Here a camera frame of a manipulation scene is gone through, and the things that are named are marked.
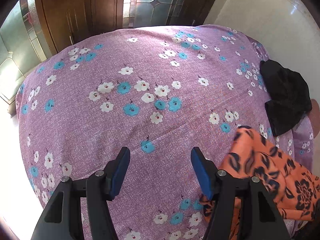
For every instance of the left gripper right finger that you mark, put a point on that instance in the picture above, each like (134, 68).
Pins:
(259, 216)

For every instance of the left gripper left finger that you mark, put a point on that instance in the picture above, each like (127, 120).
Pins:
(61, 217)

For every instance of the orange black floral garment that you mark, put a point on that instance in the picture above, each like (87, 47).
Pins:
(291, 186)

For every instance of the pink mattress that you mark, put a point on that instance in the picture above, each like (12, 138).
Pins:
(314, 117)

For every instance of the black cloth garment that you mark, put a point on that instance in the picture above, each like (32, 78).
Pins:
(289, 96)

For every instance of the purple floral bed sheet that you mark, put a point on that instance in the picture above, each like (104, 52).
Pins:
(160, 91)

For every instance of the brown wooden door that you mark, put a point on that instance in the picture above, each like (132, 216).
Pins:
(67, 22)

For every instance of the stained glass window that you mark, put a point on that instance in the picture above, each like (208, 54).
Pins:
(144, 13)

